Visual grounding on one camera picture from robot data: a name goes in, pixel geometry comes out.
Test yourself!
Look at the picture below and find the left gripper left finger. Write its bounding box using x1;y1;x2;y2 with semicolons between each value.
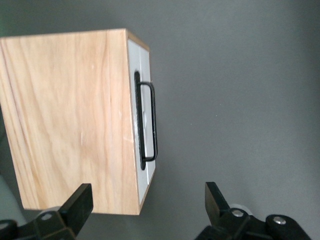
0;183;94;240

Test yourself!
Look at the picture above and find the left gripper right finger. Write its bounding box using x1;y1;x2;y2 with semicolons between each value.
194;181;311;240

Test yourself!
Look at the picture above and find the black wire drawer handle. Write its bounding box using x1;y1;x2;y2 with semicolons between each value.
134;70;159;171

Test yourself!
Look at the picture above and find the white-fronted wooden drawer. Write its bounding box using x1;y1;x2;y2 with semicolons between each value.
126;37;145;198

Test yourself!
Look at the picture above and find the light wooden drawer cabinet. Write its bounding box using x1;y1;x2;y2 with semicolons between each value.
0;28;151;216

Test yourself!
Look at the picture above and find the dark grey table mat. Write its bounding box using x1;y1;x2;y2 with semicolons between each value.
0;0;320;240

